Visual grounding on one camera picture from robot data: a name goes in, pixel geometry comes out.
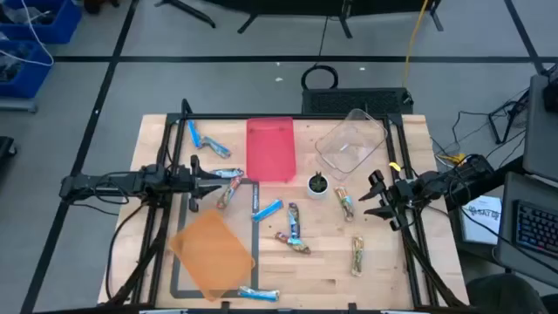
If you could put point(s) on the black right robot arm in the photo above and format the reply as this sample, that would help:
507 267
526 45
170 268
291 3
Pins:
449 176

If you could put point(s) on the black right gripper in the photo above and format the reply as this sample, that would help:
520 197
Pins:
399 196

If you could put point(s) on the white printed paper box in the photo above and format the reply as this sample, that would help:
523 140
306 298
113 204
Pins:
481 218

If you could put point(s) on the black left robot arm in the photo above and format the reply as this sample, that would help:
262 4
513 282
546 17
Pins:
113 183

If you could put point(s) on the pink translucent plastic bin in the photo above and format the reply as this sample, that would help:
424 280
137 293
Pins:
270 148

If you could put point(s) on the blue orange-ended granola bar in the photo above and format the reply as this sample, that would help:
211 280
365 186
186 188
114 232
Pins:
259 294

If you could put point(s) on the green red Chewy granola bar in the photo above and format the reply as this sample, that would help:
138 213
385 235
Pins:
303 249
227 194
344 203

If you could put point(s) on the orange translucent plastic bin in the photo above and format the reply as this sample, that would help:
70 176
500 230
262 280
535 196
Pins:
211 255

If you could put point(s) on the black partition panel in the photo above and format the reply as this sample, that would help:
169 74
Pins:
392 5
283 6

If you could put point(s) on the blue red-ended granola bar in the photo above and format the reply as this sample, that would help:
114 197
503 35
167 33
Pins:
267 210

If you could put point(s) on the blue dark-ended granola bar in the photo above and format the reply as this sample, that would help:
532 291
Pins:
294 222

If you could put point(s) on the black aluminium rig frame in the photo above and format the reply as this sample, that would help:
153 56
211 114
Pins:
218 116

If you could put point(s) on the small plant in white pot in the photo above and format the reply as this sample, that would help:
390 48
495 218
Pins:
318 184

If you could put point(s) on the clear plastic bin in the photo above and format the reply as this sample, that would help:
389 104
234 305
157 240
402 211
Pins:
349 144

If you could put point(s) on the yellow tag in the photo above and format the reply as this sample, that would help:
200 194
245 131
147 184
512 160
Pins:
394 166

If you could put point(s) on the blue storage crate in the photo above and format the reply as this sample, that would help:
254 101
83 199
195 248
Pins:
32 28

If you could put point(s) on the grey desk with keyboard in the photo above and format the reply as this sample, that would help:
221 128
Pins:
508 257

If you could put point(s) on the blue storage bin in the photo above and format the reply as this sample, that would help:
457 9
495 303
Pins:
30 74
52 22

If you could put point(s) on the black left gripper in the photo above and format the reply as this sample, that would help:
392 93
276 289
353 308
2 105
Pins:
195 183

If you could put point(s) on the black computer case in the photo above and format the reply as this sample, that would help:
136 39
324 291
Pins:
357 101

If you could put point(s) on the black keyboard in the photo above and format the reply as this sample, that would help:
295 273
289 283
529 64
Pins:
538 229

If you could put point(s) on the dark office chair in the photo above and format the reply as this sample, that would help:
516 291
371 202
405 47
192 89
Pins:
501 296

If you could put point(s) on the light blue granola bar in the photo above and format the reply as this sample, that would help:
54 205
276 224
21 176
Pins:
215 147
229 173

